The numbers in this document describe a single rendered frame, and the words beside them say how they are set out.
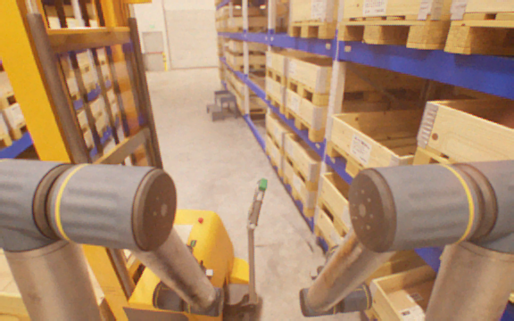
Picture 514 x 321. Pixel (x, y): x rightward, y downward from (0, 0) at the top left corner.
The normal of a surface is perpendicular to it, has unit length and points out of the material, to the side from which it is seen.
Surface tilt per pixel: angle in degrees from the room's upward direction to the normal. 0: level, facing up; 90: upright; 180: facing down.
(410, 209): 51
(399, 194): 37
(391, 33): 90
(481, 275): 83
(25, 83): 90
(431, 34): 90
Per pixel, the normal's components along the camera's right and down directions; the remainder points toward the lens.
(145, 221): 0.97, 0.06
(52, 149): -0.07, 0.47
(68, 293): 0.82, 0.19
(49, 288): 0.58, 0.26
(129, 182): -0.04, -0.68
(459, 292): -0.89, 0.16
